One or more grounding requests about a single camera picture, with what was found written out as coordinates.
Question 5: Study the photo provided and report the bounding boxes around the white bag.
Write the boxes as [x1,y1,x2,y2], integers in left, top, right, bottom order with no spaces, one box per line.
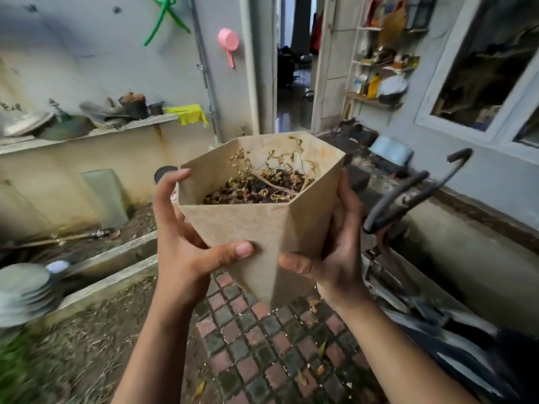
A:
[377,72,409,107]

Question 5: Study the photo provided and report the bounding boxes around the white framed window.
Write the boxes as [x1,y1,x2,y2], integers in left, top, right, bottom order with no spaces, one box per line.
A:
[414,0,539,164]

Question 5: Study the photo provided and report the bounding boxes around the pile of black shoes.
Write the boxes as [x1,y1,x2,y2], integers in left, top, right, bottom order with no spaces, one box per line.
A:
[330,117,380,144]

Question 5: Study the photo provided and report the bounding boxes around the yellow cloth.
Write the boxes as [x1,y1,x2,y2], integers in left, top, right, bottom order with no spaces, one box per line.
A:
[164,104,210,127]

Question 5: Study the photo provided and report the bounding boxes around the glass pane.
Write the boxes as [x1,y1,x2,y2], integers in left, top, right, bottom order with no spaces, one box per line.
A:
[80,168,129,230]

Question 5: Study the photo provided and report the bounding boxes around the white drain pipe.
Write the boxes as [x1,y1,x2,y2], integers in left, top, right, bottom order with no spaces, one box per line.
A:
[239,0,262,137]

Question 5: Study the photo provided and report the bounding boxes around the white door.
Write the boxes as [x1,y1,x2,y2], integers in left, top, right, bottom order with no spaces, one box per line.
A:
[310,0,369,133]

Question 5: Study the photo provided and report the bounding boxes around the dark steps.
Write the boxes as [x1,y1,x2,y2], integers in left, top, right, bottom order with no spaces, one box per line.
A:
[318,132,373,194]

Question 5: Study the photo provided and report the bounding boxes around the person's right hand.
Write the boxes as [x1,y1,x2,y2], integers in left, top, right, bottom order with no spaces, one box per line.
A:
[278,168,373,311]

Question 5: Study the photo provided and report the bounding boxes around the person's left hand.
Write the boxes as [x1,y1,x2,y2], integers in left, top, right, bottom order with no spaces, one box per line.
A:
[152,168,255,310]

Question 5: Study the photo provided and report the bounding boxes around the grey plate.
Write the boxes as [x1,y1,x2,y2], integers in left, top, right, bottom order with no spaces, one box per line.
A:
[2,111,53,138]

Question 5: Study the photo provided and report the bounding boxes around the white hexagonal pot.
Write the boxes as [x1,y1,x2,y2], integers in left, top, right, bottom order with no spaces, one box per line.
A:
[177,131,346,310]

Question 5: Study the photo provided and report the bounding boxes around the stack of grey plates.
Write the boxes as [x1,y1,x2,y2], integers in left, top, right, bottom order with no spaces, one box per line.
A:
[0,260,70,329]

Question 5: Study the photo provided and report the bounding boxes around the green hose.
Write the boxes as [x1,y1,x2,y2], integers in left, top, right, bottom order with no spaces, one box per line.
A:
[143,0,191,48]

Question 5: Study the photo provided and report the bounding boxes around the pink plastic ladle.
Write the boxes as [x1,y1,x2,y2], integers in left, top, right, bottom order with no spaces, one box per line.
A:
[217,27,240,70]

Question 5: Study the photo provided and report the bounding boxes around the wall shelf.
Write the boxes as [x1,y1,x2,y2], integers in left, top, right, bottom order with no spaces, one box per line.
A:
[343,25,430,112]

